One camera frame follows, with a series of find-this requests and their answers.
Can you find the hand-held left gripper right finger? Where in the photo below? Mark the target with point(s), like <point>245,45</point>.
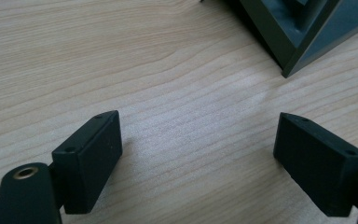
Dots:
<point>317,165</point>

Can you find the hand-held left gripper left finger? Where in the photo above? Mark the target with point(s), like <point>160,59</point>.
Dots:
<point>88,161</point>

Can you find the dark grey plastic box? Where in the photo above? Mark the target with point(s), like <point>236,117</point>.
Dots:
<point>295,28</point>

